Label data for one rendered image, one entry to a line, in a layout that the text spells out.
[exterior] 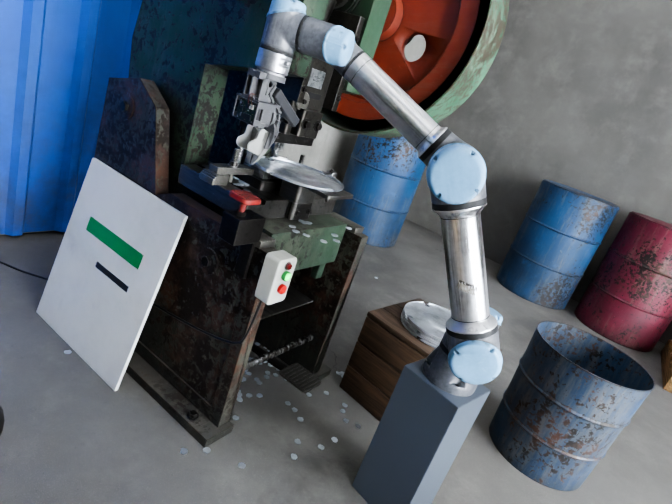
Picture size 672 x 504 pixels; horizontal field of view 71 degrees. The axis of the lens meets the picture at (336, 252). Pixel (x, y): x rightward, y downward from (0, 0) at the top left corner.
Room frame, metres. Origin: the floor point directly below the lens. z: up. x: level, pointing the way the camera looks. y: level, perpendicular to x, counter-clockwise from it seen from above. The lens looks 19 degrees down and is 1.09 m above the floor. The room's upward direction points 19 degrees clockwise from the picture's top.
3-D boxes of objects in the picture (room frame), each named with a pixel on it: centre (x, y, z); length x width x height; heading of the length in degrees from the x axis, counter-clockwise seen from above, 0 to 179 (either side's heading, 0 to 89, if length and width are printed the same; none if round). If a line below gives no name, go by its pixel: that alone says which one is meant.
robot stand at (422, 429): (1.14, -0.40, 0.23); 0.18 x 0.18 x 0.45; 50
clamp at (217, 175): (1.37, 0.38, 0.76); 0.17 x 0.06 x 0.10; 151
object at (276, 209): (1.52, 0.30, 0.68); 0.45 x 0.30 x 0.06; 151
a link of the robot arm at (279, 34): (1.10, 0.26, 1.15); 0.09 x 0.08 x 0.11; 82
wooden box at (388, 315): (1.63, -0.46, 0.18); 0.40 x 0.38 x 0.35; 54
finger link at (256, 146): (1.09, 0.26, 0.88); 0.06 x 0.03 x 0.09; 151
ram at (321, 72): (1.50, 0.26, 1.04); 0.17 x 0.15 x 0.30; 61
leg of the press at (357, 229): (1.82, 0.29, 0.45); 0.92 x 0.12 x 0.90; 61
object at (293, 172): (1.46, 0.19, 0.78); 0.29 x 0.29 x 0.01
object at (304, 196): (1.43, 0.15, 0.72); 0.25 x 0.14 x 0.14; 61
